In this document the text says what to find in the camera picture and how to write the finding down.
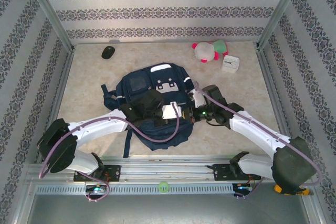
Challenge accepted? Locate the navy blue backpack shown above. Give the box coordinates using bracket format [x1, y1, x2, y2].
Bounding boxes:
[101, 62, 200, 158]

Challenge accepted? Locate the white square alarm clock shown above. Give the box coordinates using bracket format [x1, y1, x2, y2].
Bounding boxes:
[222, 54, 240, 74]

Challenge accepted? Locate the white pink green plush toy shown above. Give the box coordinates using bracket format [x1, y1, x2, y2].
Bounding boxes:
[191, 39, 228, 63]

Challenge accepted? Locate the black computer mouse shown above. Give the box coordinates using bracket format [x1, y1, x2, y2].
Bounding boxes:
[101, 46, 116, 60]

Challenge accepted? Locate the right controller board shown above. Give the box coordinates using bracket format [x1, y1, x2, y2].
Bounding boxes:
[233, 184, 253, 192]

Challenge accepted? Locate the controller board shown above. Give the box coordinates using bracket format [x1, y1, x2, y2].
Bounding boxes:
[233, 184, 253, 192]
[85, 184, 107, 193]

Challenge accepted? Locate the green tape roll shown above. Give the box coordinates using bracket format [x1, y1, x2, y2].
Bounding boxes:
[158, 181, 170, 194]

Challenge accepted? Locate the left controller board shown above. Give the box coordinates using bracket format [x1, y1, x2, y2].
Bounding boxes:
[85, 184, 107, 193]

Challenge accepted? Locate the yellow black utility knife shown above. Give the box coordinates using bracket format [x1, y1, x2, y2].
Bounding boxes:
[274, 185, 314, 197]

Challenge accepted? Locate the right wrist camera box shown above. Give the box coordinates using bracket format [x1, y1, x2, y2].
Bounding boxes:
[188, 89, 207, 108]

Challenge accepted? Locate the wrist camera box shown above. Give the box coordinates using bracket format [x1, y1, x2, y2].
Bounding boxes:
[161, 101, 182, 120]
[188, 89, 207, 108]

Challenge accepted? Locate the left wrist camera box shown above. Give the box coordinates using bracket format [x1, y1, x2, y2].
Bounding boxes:
[161, 101, 182, 120]

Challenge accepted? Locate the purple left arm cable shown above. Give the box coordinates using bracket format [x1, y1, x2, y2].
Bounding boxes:
[38, 102, 181, 203]

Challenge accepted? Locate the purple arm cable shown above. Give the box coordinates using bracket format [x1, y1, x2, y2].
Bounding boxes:
[38, 102, 181, 203]
[194, 82, 322, 201]

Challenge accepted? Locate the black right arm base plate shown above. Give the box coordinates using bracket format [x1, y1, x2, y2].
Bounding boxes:
[207, 163, 262, 182]

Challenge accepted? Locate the aluminium side rail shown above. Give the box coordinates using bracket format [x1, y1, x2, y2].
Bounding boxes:
[256, 45, 299, 162]
[35, 47, 76, 164]

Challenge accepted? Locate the aluminium mounting rail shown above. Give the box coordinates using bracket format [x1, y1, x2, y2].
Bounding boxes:
[25, 155, 312, 186]

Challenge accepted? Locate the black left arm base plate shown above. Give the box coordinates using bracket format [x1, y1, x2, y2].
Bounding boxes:
[73, 165, 122, 183]

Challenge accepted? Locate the slotted grey cable duct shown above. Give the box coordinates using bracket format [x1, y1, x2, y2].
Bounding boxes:
[35, 184, 234, 195]

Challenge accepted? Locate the aluminium frame post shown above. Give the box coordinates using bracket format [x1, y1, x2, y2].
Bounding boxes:
[256, 0, 307, 50]
[22, 0, 76, 51]

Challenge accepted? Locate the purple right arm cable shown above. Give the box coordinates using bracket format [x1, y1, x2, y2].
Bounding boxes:
[194, 82, 322, 201]

